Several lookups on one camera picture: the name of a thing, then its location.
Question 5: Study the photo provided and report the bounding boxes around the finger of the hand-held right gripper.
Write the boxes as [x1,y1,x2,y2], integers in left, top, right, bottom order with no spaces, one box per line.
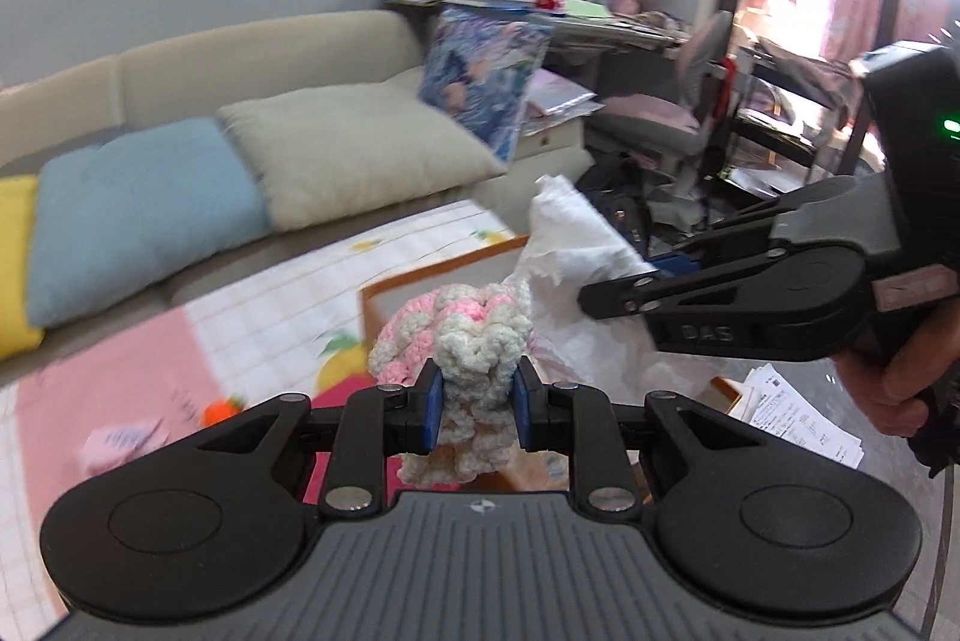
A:
[656,176,856,278]
[577,245,786,319]

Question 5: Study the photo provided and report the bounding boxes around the lemon print checked tablecloth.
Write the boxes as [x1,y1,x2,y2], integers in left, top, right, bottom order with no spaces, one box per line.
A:
[0,198,526,619]

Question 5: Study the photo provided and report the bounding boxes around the black backpack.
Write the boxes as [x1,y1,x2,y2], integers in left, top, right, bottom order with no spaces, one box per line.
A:
[577,153,653,259]

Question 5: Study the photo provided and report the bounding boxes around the pink curtain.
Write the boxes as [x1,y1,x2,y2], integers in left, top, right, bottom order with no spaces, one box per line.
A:
[742,0,960,87]

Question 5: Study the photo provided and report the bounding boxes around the beige pillow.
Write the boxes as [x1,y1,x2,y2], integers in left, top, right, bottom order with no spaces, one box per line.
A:
[217,84,511,231]

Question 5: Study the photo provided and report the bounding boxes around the blue printed figure pillow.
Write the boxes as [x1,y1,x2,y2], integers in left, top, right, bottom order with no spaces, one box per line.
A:
[418,7,556,162]

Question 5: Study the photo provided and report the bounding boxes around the orange cardboard box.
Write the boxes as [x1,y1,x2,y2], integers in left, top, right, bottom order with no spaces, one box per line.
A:
[358,234,646,492]

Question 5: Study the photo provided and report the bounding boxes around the grey study desk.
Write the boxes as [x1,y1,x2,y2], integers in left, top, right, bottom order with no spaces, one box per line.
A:
[382,0,698,87]

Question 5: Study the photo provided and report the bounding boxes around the pink white crocheted scrunchie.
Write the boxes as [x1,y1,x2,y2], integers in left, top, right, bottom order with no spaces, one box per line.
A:
[367,279,535,483]

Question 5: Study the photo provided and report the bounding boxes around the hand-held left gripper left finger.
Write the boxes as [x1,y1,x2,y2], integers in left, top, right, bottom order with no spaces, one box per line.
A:
[150,358,445,514]

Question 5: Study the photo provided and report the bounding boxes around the pink grey desk chair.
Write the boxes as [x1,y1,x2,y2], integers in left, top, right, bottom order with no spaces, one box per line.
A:
[592,11,736,199]

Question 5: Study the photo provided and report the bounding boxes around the person's right hand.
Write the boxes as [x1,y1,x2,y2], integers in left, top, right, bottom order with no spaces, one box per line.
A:
[835,303,960,436]

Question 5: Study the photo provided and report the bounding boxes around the purple plastic folder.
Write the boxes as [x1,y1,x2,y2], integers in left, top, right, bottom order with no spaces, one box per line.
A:
[525,67,601,124]

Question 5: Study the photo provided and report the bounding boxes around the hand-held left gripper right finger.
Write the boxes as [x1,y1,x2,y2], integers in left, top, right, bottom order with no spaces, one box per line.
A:
[514,358,811,514]

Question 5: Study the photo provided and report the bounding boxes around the red cloth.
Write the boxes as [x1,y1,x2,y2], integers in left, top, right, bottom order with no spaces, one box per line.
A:
[712,56,740,117]

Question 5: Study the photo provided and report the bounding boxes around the orange and red crocheted toy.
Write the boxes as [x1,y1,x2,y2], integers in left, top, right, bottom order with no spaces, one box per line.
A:
[201,395,247,428]

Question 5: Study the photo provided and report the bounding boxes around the yellow pillow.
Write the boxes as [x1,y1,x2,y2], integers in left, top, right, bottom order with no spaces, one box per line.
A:
[0,174,46,361]

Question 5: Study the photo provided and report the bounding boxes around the beige sofa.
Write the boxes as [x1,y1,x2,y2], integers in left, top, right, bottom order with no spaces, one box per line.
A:
[0,9,601,379]

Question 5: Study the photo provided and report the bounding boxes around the white paper receipts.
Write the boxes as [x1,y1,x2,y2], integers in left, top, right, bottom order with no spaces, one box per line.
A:
[724,365,865,469]

